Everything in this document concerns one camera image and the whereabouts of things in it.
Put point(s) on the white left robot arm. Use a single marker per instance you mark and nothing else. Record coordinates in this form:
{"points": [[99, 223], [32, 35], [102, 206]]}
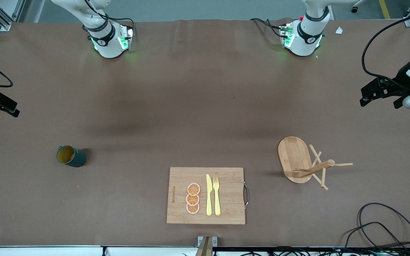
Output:
{"points": [[303, 42]]}

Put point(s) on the white paper scrap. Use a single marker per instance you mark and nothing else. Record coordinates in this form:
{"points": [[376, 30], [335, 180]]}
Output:
{"points": [[339, 30]]}

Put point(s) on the yellow plastic knife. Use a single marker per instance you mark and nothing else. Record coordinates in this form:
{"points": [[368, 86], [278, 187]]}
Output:
{"points": [[209, 199]]}

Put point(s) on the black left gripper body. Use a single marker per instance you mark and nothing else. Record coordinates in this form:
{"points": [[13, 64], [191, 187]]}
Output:
{"points": [[400, 79]]}

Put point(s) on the yellow plastic fork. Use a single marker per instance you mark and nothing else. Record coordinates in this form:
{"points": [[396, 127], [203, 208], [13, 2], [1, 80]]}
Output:
{"points": [[217, 202]]}

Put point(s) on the large table cover sheet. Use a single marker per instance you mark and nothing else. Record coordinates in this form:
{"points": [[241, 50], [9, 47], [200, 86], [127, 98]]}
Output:
{"points": [[137, 106]]}

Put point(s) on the teal cup yellow inside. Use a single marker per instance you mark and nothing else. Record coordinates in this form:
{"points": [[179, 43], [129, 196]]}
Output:
{"points": [[78, 160]]}

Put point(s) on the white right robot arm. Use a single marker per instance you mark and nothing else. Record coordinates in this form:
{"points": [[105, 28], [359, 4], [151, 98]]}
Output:
{"points": [[105, 46]]}

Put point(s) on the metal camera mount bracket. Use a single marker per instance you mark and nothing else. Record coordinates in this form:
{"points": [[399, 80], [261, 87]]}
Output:
{"points": [[206, 243]]}

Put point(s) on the white table edge rail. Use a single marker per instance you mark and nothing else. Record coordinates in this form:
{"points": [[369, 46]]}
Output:
{"points": [[48, 251]]}

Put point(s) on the toy orange slice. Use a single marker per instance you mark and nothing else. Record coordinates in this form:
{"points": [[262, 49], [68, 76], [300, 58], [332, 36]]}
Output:
{"points": [[193, 188]]}

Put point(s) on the wooden cup rack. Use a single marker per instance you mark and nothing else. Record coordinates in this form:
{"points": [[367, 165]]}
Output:
{"points": [[292, 160]]}

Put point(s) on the office chair caster leg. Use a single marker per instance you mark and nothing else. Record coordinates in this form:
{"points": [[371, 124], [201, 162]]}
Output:
{"points": [[356, 7]]}

